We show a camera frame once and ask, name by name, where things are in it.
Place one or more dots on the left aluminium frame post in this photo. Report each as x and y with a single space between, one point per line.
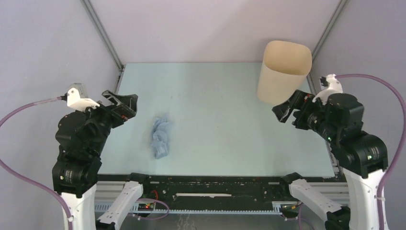
94 18

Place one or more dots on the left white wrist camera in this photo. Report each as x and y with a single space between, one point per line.
77 98

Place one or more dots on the blue plastic trash bag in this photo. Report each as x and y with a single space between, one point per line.
160 139

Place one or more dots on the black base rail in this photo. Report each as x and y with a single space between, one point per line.
204 194

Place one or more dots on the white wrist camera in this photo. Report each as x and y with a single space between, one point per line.
77 98
330 85

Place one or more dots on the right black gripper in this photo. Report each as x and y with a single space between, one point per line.
282 110

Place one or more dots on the right aluminium frame post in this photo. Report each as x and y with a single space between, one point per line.
340 8

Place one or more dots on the beige trash bin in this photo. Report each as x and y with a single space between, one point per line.
284 68

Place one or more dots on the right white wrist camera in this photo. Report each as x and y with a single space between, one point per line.
330 85

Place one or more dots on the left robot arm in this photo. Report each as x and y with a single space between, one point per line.
82 135

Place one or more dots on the aluminium frame post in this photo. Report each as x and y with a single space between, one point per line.
94 18
340 8

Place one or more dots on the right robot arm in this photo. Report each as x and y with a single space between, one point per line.
363 158

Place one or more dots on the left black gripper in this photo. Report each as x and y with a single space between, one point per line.
128 107

